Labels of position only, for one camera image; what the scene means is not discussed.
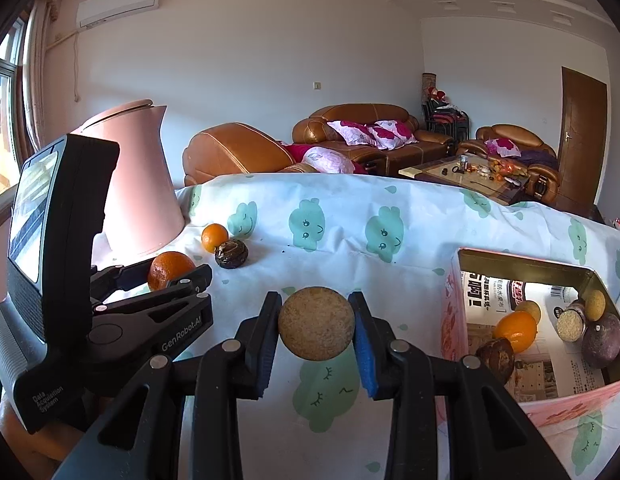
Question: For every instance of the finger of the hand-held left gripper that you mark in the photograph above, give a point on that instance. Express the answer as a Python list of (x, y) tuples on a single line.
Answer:
[(189, 290), (119, 277)]

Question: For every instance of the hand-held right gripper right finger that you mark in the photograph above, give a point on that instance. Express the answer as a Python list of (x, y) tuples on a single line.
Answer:
[(365, 360)]

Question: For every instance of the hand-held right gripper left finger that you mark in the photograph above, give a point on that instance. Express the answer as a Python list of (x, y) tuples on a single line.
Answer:
[(269, 360)]

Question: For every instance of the dark brown round fruit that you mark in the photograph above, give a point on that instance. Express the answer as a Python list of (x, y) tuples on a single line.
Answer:
[(231, 254), (496, 356)]

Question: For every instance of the yellow-green citrus fruit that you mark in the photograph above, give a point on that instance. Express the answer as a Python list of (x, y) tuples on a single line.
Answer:
[(531, 309)]

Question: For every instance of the pink tin box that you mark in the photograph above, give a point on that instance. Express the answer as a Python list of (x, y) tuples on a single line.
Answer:
[(565, 410)]

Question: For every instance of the small yellow round fruit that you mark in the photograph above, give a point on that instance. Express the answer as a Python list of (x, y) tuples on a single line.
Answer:
[(595, 305)]

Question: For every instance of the purple passion fruit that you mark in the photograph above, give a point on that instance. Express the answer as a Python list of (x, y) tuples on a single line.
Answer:
[(601, 344)]

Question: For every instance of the small orange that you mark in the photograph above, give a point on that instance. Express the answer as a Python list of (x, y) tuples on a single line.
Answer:
[(214, 237)]

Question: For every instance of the pink kettle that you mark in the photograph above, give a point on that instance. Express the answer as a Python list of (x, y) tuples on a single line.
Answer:
[(134, 185)]

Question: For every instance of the cloud-print tablecloth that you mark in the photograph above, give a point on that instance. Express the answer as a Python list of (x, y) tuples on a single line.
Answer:
[(350, 260)]

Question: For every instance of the beige curtain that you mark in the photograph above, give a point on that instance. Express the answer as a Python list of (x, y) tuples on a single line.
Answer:
[(37, 85)]

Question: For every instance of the brown leather armchair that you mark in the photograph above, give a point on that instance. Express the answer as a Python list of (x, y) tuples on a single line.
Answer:
[(229, 152), (510, 132)]

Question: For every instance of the printed paper liner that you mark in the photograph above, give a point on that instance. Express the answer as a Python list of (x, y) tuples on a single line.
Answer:
[(540, 375)]

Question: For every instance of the pale pink pillow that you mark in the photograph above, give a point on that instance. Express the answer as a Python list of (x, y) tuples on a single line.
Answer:
[(327, 160)]

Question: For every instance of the glass-top coffee table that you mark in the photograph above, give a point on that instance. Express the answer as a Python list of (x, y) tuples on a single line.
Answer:
[(440, 172)]

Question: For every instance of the white air conditioner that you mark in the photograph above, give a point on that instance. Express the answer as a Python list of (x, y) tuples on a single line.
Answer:
[(117, 5)]

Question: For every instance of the glass cup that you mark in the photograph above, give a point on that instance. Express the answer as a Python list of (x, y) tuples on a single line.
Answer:
[(462, 163)]

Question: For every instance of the pink floral cushion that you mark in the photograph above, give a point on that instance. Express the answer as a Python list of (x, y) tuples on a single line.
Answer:
[(387, 137), (350, 132), (502, 147), (402, 129)]

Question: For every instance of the brown leather sofa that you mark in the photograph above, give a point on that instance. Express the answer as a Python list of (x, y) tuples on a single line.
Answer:
[(360, 112)]

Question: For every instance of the stacked black chairs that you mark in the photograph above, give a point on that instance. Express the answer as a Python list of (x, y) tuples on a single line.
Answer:
[(445, 120)]

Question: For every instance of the purple blanket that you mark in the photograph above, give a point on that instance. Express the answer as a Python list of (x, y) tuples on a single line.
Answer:
[(540, 157)]

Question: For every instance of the red decoration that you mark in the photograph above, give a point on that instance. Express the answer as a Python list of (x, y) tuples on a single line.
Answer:
[(435, 93)]

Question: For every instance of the tall patterned vase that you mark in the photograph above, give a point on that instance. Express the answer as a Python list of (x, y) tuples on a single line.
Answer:
[(429, 82)]

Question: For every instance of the brown wooden door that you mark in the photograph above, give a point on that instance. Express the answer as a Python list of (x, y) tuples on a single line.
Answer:
[(585, 135)]

